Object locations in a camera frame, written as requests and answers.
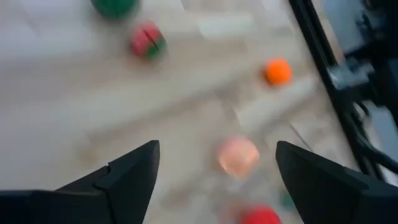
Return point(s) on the red toy strawberry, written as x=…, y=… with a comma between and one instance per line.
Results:
x=259, y=216

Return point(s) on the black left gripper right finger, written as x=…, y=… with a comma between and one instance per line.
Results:
x=326, y=196

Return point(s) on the red toy apple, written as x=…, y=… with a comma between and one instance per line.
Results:
x=144, y=40

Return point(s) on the orange toy orange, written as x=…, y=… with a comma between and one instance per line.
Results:
x=277, y=71

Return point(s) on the black aluminium table frame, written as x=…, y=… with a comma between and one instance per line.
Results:
x=314, y=40

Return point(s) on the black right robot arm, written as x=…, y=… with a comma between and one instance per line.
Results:
x=388, y=81

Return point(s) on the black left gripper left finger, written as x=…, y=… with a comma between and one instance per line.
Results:
x=124, y=193

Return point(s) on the pink toy peach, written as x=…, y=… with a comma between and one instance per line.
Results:
x=238, y=155

